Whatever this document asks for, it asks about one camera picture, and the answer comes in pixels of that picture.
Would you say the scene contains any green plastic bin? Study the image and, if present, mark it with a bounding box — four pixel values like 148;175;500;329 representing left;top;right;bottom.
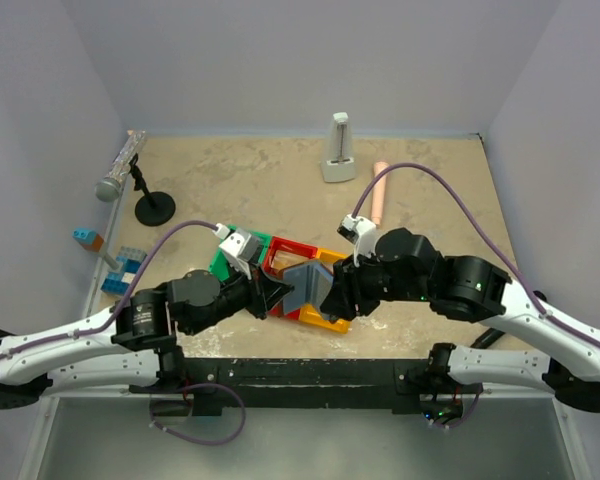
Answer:
209;225;272;281

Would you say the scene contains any brown leather card holder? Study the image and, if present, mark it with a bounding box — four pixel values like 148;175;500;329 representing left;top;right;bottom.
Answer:
281;259;334;321

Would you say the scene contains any pink toy microphone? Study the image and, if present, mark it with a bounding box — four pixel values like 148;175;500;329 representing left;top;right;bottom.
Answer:
371;161;389;226

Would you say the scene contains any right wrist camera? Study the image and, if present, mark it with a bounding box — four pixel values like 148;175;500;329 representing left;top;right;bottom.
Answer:
337;214;378;259

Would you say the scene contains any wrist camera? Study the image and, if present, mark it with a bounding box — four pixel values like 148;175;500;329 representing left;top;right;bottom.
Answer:
337;214;378;259
215;223;262;280

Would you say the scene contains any white metronome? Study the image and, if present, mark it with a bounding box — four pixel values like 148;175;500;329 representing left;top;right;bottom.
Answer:
321;112;356;183

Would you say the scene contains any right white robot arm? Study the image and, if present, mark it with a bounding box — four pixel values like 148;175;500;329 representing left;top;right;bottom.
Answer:
320;228;600;413

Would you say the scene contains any yellow plastic bin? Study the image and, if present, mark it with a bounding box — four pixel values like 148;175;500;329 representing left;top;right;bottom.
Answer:
298;248;350;334

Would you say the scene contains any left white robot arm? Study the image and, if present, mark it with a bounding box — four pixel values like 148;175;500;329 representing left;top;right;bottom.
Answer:
0;270;294;410

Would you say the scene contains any blue toy brick stack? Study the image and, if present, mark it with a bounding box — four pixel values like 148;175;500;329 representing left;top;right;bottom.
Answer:
100;247;147;296

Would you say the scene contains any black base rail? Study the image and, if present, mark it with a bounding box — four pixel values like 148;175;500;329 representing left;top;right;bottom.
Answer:
129;357;481;416

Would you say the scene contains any red plastic bin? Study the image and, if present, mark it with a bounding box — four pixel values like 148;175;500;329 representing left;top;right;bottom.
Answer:
259;236;322;321

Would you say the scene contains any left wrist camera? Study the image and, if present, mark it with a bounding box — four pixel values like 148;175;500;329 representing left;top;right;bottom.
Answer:
215;223;262;280

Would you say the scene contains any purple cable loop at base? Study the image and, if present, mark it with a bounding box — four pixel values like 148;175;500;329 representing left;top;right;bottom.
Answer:
148;383;247;444

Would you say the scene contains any blue orange toy block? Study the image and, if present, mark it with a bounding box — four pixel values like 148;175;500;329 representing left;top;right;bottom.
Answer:
73;228;104;253

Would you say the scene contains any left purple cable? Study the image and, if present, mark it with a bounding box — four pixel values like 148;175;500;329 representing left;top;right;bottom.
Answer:
0;220;226;374

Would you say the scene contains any black microphone stand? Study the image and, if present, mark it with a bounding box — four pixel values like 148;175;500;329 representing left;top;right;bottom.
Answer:
130;154;176;227

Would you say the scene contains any silver glitter microphone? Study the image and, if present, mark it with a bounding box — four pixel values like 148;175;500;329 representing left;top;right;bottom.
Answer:
94;130;147;203

